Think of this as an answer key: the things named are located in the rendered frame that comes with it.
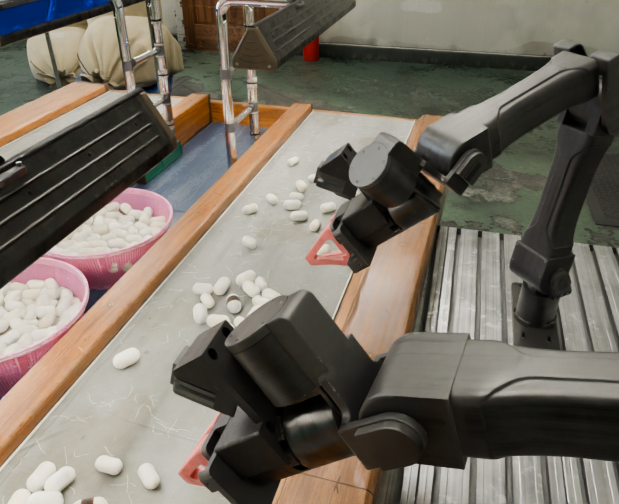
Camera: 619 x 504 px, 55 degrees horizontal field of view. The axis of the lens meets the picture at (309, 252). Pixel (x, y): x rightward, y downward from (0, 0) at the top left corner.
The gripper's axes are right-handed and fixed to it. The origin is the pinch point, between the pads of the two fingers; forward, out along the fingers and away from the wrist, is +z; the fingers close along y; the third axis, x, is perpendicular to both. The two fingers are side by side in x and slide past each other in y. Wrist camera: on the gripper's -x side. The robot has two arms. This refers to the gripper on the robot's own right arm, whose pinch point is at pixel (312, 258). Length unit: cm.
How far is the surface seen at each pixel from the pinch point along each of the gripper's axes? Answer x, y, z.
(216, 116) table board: -25, -94, 55
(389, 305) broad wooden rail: 14.2, -4.5, -2.4
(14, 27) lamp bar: -62, -33, 41
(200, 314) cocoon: -2.8, 5.1, 18.6
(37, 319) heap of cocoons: -17.1, 9.6, 41.2
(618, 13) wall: 100, -453, -60
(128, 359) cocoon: -5.9, 16.5, 23.1
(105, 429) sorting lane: -2.9, 27.0, 22.0
